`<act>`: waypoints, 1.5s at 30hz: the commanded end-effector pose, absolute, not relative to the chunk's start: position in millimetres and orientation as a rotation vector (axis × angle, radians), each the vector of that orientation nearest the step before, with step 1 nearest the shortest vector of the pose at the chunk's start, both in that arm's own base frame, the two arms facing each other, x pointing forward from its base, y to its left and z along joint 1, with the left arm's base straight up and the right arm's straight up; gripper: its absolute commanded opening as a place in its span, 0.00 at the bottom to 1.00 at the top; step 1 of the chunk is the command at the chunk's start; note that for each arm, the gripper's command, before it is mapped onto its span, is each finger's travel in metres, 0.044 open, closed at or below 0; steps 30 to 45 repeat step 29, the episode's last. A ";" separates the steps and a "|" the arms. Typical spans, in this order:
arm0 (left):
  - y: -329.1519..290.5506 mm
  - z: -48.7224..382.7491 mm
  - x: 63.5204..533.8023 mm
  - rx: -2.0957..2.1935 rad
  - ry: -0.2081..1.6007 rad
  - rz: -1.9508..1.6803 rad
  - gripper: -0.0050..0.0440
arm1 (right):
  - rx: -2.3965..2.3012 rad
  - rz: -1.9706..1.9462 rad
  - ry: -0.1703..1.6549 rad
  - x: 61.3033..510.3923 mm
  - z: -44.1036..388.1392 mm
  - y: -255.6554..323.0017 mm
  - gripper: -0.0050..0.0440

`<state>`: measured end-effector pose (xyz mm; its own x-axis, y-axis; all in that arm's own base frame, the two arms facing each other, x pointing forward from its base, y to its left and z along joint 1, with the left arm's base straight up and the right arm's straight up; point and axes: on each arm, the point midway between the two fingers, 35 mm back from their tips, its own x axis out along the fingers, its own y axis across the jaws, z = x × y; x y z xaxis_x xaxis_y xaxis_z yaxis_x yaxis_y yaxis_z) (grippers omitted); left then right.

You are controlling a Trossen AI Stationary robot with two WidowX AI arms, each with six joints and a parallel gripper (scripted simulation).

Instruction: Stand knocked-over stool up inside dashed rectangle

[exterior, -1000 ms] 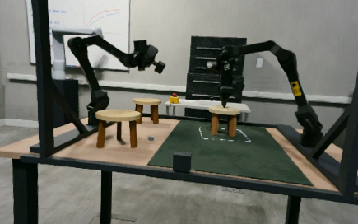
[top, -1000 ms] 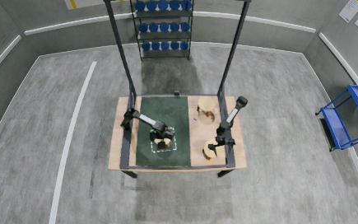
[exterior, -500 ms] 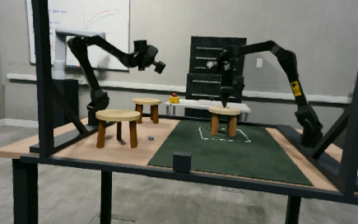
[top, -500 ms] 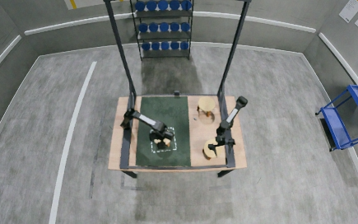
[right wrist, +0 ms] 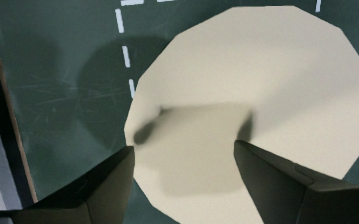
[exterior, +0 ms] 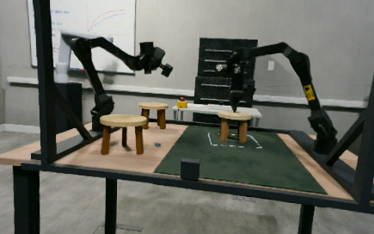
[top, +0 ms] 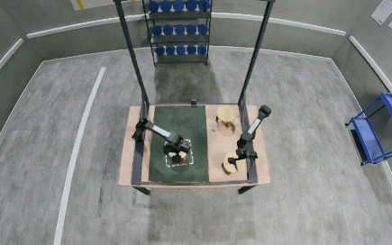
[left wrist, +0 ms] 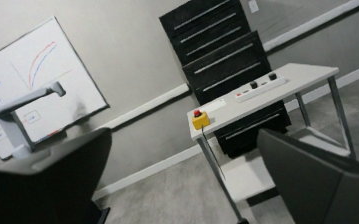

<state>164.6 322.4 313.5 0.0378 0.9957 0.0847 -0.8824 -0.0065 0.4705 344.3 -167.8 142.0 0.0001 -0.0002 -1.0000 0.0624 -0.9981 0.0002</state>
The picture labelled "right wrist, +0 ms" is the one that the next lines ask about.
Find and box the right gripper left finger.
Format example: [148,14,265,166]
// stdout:
[0,145,135,224]

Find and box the small wooden stool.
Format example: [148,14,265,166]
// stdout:
[124,6,359,224]

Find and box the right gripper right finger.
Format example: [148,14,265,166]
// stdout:
[233,140,359,224]

